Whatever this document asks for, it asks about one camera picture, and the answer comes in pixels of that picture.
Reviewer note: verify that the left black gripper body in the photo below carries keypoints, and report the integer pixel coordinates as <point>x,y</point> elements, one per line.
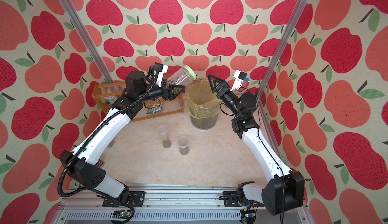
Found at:
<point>157,93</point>

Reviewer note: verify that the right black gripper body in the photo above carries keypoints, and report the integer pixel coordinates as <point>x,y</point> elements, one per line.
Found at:
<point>229,99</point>

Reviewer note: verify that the glass jar with mung beans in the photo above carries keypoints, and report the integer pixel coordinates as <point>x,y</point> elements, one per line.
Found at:
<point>179,78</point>

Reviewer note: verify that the tall clear jar with beans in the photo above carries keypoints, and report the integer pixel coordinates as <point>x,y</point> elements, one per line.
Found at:
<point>162,131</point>

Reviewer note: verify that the green jar lid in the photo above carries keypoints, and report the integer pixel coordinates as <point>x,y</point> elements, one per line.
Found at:
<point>189,72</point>

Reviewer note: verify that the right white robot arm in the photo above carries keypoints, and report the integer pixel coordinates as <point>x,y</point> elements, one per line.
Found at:
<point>285,189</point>

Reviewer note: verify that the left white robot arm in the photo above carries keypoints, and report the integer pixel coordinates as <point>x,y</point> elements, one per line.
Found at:
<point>80,170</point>

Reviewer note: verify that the short clear jar with beans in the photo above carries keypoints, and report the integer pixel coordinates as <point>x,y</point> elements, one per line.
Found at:
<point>184,145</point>

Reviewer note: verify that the green packet on shelf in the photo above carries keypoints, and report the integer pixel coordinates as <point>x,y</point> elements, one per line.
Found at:
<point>154,109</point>

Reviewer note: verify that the grey bin with yellow bag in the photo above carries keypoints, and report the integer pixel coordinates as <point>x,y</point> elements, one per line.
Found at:
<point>202,104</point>

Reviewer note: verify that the white printed cup on shelf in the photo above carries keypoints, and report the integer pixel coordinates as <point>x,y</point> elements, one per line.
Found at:
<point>111,99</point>

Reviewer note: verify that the small circuit board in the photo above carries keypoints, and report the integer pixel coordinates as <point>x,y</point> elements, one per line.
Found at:
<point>121,214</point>

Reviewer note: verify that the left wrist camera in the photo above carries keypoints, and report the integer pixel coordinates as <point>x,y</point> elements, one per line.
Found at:
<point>161,70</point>

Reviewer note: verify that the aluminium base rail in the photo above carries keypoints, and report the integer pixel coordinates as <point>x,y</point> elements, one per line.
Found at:
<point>173,204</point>

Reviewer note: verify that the right aluminium frame post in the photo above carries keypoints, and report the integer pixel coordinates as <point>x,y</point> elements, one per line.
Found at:
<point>287,33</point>

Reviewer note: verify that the aluminium frame post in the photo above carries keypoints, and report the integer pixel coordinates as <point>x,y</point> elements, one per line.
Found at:
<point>72,13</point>
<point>287,33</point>

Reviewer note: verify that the left aluminium frame post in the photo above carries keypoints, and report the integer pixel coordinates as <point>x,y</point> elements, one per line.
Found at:
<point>72,13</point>

